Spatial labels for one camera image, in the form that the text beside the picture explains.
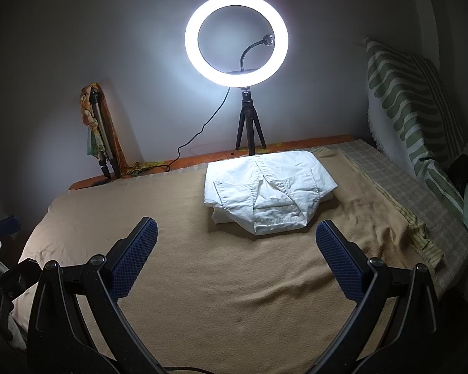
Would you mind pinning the green striped white blanket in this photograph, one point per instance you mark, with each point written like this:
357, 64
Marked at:
397, 97

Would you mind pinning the yellow striped cloth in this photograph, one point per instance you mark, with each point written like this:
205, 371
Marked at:
425, 247

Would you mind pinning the orange bed sheet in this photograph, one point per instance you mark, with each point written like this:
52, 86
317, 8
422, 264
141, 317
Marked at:
296, 143

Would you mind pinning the tan blanket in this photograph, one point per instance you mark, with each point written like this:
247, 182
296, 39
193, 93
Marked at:
218, 280

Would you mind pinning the folded silver tripod stand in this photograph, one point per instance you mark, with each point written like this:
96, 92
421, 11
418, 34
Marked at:
101, 124

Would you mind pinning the beige checked sheet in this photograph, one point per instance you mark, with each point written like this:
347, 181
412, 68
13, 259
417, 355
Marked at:
394, 194

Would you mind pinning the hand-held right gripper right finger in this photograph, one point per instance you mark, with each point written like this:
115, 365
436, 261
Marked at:
341, 261

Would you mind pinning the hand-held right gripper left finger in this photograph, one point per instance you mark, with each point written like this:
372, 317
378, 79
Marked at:
134, 257

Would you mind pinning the white long-sleeved shirt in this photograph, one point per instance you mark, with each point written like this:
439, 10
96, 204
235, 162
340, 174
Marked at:
273, 179

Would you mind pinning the colourful printed cloth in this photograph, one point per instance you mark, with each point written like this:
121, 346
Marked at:
89, 140

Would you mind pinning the small black tripod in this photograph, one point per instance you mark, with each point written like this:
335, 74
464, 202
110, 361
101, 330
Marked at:
249, 113

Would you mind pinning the orange towel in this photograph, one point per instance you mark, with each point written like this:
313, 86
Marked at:
113, 132

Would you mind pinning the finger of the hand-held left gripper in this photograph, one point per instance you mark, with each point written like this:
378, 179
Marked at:
17, 274
4, 228

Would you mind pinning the black gooseneck phone holder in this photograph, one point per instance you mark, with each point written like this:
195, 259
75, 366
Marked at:
245, 56

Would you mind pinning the dark garment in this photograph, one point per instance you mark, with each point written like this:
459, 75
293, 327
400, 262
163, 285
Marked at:
462, 171

